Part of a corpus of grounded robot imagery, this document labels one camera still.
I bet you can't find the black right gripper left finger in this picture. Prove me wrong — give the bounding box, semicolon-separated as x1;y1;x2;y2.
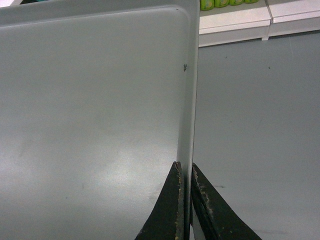
135;161;185;240

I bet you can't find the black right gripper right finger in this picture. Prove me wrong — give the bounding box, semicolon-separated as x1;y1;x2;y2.
190;163;260;240

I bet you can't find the grey rectangular tray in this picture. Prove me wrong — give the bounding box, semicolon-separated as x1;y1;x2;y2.
0;0;200;240

